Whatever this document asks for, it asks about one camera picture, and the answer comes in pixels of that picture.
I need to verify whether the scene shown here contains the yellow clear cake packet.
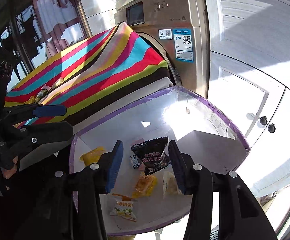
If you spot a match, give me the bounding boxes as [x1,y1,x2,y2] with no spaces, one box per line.
[79,147,106,166]

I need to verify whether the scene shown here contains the black red snack packet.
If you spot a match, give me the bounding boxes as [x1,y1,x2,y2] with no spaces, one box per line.
[131,137,171,176]

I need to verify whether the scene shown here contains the pink wrapper snack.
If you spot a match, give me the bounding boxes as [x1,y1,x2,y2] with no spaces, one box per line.
[130,138,144,146]

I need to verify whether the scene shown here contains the white orange snack packet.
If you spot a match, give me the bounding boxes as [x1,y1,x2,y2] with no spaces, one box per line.
[110,193,137,222]

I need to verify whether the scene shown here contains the white blue candy packet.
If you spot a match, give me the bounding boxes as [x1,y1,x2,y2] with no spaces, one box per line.
[130,154,142,169]

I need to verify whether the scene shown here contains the white box purple rim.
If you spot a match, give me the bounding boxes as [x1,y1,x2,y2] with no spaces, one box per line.
[69,87,250,236]

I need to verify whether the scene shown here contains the white nut packet red logo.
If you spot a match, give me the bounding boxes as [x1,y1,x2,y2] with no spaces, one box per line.
[162,171,182,199]

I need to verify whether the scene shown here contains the colourful striped tablecloth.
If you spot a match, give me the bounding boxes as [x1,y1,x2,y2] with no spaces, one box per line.
[5,23,172,131]

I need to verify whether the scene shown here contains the white cabinet doors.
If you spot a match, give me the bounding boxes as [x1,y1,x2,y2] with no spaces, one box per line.
[206,0,290,197]

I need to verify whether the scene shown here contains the silver washing machine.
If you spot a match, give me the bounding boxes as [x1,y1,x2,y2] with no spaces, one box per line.
[114,0,210,97]

